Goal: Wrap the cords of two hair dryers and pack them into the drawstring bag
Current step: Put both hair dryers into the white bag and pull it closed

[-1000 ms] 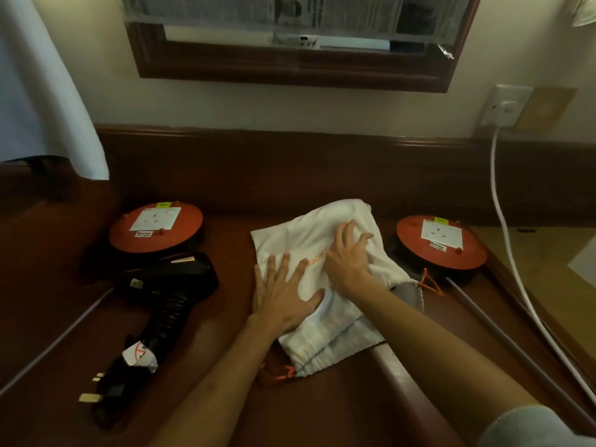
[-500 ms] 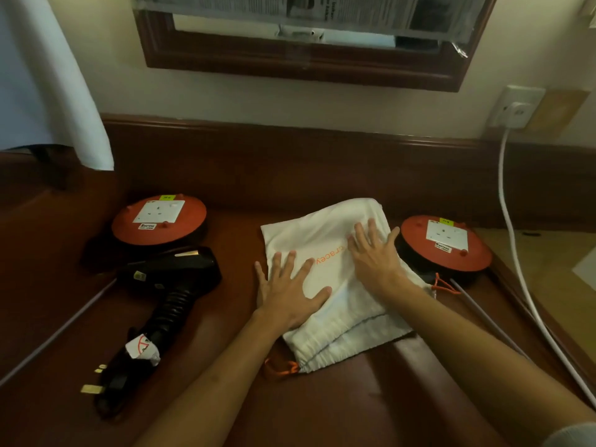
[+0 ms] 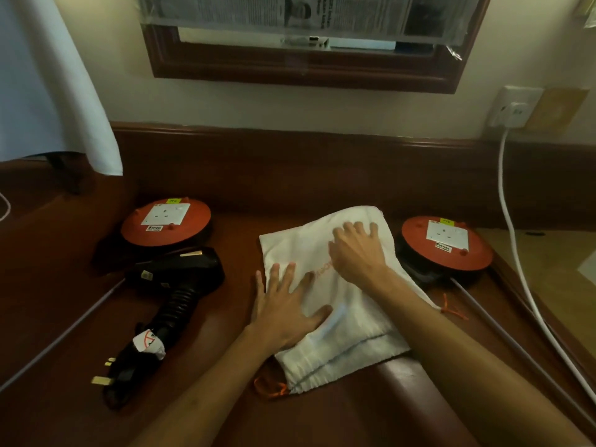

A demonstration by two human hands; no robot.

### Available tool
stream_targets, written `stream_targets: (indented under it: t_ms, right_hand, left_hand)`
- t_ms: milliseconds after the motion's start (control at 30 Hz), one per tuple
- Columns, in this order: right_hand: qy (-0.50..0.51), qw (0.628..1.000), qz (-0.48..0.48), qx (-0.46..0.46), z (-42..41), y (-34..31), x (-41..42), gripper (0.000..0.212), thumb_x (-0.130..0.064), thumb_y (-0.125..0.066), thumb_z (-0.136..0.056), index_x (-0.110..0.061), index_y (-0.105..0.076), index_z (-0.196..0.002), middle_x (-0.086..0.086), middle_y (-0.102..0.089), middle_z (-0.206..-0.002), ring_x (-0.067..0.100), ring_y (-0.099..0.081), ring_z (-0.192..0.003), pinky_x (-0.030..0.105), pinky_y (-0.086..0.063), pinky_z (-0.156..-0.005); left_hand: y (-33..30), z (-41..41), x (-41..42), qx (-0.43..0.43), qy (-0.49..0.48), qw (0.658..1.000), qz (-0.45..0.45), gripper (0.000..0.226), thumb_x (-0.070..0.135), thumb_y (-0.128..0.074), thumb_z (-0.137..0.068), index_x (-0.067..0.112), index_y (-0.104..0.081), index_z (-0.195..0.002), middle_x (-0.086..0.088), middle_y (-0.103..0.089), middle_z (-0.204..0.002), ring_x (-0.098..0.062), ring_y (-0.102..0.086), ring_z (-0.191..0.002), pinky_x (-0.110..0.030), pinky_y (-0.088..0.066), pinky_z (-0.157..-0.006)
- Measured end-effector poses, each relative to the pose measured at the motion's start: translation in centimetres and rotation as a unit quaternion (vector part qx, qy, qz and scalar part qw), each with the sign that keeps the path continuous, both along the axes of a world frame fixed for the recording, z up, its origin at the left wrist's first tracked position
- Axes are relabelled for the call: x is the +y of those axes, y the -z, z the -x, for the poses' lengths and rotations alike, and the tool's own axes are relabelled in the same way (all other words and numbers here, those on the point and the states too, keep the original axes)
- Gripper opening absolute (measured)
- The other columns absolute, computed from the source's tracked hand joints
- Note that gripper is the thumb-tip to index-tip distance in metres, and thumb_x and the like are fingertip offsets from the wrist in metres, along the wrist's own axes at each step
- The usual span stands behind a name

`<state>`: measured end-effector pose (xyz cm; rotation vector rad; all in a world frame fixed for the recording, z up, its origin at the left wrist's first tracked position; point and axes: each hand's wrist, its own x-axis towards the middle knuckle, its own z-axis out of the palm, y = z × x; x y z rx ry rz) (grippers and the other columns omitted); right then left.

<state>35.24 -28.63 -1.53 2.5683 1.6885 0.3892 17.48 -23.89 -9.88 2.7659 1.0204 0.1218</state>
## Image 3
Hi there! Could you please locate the white power cable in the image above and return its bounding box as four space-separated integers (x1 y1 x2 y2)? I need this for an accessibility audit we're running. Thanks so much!
497 127 596 406

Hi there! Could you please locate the orange cable reel socket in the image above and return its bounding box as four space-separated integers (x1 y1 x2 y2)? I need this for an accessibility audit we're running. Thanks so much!
93 196 214 273
395 215 494 288

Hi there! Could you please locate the person's left forearm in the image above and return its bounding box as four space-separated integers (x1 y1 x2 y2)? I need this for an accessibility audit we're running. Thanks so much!
129 327 281 447

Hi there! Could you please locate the white wall plug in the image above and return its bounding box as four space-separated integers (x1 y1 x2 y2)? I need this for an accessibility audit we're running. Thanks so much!
489 102 531 129

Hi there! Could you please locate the person's right forearm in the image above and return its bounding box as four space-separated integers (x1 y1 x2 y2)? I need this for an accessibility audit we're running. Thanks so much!
367 267 596 447

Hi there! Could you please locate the newspaper sheet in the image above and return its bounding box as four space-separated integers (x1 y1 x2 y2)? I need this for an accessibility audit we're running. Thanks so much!
138 0 482 47

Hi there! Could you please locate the person's left hand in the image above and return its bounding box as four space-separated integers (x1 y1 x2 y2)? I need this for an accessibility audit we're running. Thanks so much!
247 263 334 355

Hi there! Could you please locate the white paper sheet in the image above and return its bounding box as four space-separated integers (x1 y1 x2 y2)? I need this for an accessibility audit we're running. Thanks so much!
577 249 596 287

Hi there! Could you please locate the tan wall plate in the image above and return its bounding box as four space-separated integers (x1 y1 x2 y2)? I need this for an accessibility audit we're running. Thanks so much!
525 87 590 133

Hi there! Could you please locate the white drawstring cloth bag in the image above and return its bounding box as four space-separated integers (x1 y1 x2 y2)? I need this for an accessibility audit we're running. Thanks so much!
254 205 469 399

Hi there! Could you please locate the white wall socket plate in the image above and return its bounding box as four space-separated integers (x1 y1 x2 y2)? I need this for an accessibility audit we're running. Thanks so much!
486 85 546 131

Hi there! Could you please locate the white warning tag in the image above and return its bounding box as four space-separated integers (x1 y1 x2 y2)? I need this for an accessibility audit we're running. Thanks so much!
132 329 167 362

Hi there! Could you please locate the white hanging cloth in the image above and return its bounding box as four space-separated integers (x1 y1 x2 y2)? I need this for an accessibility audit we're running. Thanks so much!
0 0 124 177

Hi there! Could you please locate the grey reel cable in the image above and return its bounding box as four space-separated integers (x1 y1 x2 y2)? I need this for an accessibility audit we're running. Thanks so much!
449 276 596 426
0 277 127 394

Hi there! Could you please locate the person's right hand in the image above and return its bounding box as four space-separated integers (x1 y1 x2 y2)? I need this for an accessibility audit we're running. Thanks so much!
328 221 391 294

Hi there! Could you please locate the black hair dryer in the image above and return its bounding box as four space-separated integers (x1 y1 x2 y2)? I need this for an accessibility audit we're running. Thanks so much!
91 246 226 411

